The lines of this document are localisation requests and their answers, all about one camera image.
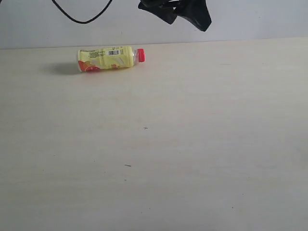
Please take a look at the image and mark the yellow juice bottle red cap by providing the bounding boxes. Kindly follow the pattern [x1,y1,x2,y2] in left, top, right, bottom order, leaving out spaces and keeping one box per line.
[77,46,145,72]

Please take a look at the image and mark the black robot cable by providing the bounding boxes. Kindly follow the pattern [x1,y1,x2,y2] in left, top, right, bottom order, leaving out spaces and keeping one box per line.
[51,0,113,24]

